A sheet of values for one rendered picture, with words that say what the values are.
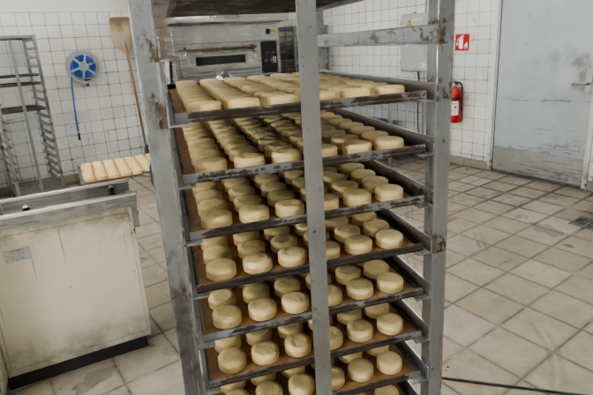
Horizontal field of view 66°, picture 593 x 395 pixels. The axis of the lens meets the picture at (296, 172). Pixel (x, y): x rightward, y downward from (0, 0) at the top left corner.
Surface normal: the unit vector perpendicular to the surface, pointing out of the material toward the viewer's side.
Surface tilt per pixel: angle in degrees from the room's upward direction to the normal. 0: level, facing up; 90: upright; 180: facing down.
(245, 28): 90
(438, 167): 90
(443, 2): 90
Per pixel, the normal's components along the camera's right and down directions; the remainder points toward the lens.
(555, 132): -0.81, 0.20
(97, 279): 0.45, 0.22
